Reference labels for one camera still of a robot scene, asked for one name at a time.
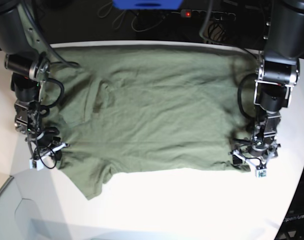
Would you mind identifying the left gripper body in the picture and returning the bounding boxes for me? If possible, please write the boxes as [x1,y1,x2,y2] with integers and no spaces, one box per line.
[229,142,281,171]

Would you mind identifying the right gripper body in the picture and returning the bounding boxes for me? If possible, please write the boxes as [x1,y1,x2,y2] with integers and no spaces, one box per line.
[27,141,70,165]

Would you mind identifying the green t-shirt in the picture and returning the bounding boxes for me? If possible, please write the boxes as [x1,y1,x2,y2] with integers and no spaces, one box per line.
[44,46,255,200]

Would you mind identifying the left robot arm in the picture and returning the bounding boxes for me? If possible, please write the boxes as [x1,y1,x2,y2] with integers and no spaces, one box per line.
[230,0,304,177]

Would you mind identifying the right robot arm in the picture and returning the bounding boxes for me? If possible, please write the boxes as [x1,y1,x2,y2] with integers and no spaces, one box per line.
[0,0,79,170]

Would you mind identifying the black power strip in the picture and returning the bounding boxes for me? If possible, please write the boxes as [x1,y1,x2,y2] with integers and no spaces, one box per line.
[180,9,236,21]

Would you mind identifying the blue box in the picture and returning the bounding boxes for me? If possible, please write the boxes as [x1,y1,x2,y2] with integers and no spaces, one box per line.
[112,0,183,10]

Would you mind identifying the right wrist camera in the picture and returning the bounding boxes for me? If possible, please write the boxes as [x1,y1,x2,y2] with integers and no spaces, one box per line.
[29,159,45,171]

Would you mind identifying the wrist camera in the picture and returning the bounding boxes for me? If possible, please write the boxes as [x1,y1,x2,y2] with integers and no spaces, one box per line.
[29,159,45,171]
[255,168,267,178]

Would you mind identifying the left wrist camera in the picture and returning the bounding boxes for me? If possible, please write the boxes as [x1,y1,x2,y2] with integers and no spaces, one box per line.
[255,168,267,178]

